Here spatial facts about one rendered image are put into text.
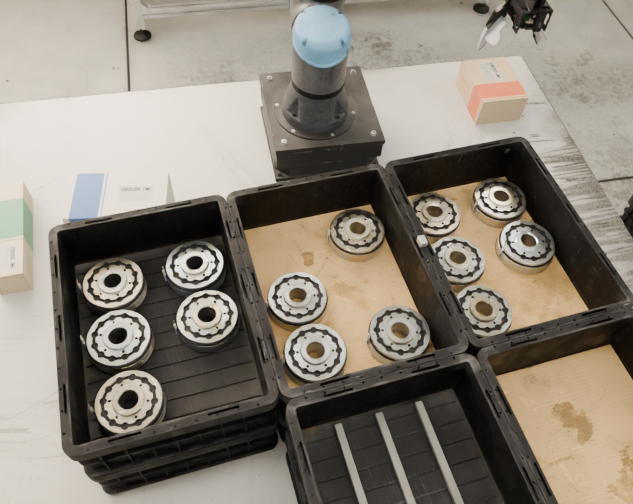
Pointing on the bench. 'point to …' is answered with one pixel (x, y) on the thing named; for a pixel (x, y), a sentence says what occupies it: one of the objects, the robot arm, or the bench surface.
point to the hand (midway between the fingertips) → (506, 45)
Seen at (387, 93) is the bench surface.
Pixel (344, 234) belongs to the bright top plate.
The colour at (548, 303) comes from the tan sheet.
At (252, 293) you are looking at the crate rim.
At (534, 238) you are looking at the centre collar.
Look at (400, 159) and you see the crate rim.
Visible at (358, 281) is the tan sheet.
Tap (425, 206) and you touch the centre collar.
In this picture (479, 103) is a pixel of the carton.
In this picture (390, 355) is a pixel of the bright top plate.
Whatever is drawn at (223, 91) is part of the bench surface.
